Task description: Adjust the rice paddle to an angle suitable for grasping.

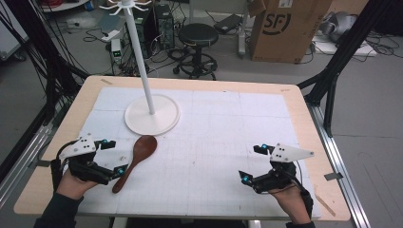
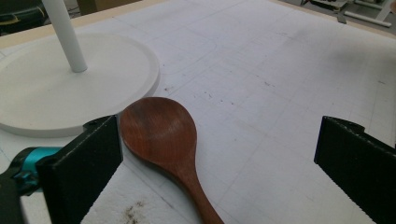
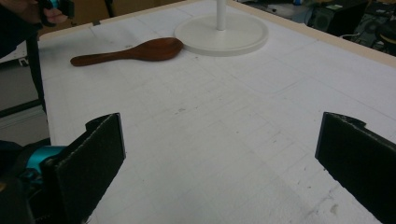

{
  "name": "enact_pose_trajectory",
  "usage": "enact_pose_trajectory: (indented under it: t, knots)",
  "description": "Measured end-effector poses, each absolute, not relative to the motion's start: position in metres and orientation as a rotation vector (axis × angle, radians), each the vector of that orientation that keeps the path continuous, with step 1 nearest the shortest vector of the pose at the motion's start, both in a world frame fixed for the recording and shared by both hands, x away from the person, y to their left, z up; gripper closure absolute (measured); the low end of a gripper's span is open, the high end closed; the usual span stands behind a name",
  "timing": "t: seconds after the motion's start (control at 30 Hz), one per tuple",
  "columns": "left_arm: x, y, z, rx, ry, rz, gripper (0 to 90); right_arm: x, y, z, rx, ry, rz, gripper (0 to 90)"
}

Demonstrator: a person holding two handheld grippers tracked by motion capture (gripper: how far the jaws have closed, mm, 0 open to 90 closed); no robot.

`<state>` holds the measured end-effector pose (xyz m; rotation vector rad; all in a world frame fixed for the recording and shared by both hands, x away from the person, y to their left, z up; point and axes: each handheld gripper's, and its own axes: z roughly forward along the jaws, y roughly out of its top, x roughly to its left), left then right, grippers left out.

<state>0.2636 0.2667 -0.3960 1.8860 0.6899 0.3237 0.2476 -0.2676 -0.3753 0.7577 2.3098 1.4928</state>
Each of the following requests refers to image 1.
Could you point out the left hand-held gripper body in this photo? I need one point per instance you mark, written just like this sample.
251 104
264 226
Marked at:
80 148

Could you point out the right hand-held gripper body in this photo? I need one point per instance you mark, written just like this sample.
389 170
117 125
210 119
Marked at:
290 153

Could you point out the brown wooden spoon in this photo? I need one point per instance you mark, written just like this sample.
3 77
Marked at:
144 148

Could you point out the person's left hand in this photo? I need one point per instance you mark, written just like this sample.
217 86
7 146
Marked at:
71 187

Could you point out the person's right hand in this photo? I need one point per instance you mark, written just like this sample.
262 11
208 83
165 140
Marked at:
291 202

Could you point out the grey tape piece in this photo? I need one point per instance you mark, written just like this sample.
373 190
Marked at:
43 163
333 176

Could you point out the white grid mat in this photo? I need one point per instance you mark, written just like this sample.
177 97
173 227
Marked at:
221 142

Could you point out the white hook rack stand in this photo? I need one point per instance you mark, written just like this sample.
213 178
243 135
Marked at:
152 122

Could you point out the beige tape piece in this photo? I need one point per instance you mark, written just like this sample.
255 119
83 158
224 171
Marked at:
106 81

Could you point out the power supply with green display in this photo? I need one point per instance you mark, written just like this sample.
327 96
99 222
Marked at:
116 50

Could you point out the white power strip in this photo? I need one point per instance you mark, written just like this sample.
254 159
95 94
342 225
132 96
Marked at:
110 35

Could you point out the brown cardboard box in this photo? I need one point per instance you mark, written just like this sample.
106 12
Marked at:
285 41

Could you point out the black computer tower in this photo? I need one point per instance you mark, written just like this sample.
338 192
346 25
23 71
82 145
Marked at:
147 31
164 28

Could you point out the white flat board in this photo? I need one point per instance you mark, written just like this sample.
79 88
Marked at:
358 49

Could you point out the black flat case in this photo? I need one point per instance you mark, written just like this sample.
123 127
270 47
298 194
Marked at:
228 23

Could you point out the black round stool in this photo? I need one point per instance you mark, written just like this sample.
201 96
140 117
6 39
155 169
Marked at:
198 34

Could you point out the white cabinet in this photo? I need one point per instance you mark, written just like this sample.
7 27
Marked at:
9 34

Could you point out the grey bag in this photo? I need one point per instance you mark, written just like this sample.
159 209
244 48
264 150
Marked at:
339 27

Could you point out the white round table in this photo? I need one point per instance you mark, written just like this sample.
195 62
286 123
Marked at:
63 5

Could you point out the aluminium rail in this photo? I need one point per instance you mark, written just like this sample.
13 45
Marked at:
335 164
22 158

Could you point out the black metal frame stand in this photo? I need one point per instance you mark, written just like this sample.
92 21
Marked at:
348 41
41 47

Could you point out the white metal post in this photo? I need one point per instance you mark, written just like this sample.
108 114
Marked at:
243 34

